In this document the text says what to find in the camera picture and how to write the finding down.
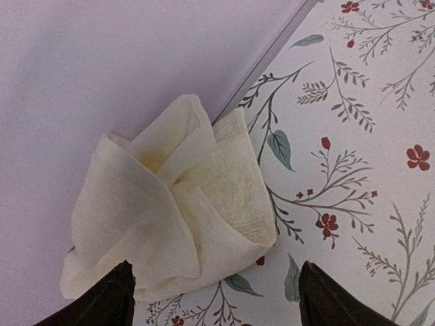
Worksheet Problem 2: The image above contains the cream cloth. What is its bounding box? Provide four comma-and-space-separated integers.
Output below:
60, 94, 277, 302

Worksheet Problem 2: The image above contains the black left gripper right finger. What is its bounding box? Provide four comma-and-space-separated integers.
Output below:
298, 261, 396, 326

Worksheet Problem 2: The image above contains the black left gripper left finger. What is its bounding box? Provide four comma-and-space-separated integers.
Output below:
38, 261, 136, 326

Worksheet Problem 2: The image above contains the floral patterned table mat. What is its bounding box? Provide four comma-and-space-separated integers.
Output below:
135, 1, 434, 325

